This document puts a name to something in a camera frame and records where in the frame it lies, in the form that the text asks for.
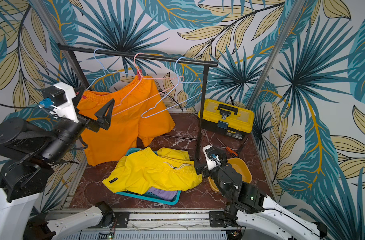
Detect pink wire hanger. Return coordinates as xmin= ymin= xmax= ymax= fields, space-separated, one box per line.
xmin=112 ymin=53 xmax=184 ymax=116

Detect yellow shorts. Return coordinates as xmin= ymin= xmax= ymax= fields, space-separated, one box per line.
xmin=102 ymin=147 xmax=202 ymax=195

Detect orange shorts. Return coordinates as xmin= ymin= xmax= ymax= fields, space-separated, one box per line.
xmin=77 ymin=78 xmax=176 ymax=166

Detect purple shorts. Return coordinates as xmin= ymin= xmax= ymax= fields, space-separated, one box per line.
xmin=148 ymin=187 xmax=178 ymax=201

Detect white wire hanger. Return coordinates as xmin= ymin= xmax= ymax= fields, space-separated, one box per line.
xmin=140 ymin=56 xmax=218 ymax=119

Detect blue wire hanger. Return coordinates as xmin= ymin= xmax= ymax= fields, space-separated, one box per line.
xmin=86 ymin=48 xmax=129 ymax=90

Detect red clothespin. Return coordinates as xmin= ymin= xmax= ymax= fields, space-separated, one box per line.
xmin=137 ymin=69 xmax=143 ymax=81

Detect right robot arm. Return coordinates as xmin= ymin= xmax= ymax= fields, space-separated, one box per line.
xmin=196 ymin=164 xmax=327 ymax=240

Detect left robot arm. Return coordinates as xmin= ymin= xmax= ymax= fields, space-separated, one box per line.
xmin=0 ymin=100 xmax=116 ymax=240

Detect yellow plastic tray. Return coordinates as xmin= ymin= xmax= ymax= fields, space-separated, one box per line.
xmin=208 ymin=158 xmax=252 ymax=193

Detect teal plastic basket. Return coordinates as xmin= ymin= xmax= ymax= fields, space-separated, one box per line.
xmin=116 ymin=146 xmax=182 ymax=206

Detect yellow black plastic toolbox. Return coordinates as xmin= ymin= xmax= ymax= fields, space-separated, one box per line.
xmin=202 ymin=99 xmax=254 ymax=141

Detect black clothes rack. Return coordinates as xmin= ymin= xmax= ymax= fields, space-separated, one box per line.
xmin=57 ymin=44 xmax=218 ymax=161

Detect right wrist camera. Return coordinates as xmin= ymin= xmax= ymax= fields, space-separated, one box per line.
xmin=202 ymin=145 xmax=227 ymax=171

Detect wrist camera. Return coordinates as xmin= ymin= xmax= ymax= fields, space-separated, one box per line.
xmin=38 ymin=82 xmax=79 ymax=123
xmin=202 ymin=145 xmax=227 ymax=171

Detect orange handled screwdriver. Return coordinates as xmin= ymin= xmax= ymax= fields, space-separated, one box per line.
xmin=217 ymin=138 xmax=238 ymax=158

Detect black handled screwdriver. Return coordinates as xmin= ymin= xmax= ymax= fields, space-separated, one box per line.
xmin=236 ymin=137 xmax=249 ymax=155

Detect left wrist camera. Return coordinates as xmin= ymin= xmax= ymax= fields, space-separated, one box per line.
xmin=38 ymin=82 xmax=79 ymax=123

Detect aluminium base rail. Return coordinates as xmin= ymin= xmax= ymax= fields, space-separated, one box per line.
xmin=35 ymin=208 xmax=294 ymax=240

